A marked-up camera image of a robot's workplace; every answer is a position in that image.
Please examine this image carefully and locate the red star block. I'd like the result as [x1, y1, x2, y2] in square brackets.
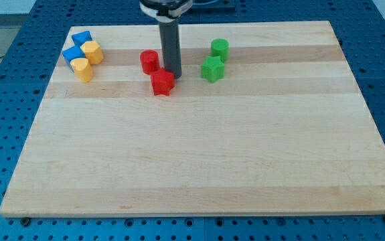
[150, 68, 175, 96]

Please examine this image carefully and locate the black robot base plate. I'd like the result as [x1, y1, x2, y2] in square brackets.
[192, 0, 236, 10]

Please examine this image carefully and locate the red cylinder block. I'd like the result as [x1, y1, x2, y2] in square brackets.
[139, 50, 160, 74]

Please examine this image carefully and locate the yellow rounded block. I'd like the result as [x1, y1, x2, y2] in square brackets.
[70, 58, 94, 82]

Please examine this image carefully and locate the upper blue block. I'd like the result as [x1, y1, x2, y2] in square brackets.
[71, 31, 93, 47]

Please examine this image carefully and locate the wooden board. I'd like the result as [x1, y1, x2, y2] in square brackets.
[0, 21, 385, 218]

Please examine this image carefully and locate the green star block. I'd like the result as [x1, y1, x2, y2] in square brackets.
[201, 56, 225, 83]

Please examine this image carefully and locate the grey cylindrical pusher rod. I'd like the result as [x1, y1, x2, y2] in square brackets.
[159, 19, 182, 79]

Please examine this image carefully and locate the blue block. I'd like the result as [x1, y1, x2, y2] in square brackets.
[62, 46, 86, 72]
[71, 31, 93, 47]

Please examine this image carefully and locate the lower blue block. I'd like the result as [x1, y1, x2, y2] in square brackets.
[62, 46, 86, 72]

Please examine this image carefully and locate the green cylinder block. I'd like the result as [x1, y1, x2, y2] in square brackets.
[211, 38, 229, 62]

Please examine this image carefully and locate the yellow hexagon block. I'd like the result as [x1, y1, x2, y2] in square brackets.
[80, 41, 104, 65]

